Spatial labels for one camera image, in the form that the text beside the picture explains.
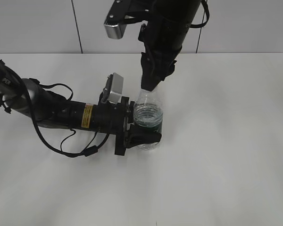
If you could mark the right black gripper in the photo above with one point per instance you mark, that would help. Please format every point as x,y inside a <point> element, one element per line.
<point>158,59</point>

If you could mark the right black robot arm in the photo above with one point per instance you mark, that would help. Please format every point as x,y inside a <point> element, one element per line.
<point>175,16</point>

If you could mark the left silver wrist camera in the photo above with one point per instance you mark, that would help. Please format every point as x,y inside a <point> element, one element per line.
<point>112,91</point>

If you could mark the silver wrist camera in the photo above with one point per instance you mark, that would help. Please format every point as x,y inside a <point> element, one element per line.
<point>123,13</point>
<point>112,91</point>

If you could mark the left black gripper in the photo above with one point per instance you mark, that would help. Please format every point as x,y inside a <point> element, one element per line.
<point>112,119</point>

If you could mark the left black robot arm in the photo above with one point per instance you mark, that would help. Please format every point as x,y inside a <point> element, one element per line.
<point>45,108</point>

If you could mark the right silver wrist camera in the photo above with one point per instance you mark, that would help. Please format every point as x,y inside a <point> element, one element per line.
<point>123,13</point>

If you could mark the clear Cestbon water bottle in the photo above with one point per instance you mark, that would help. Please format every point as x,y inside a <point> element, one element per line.
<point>148,111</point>

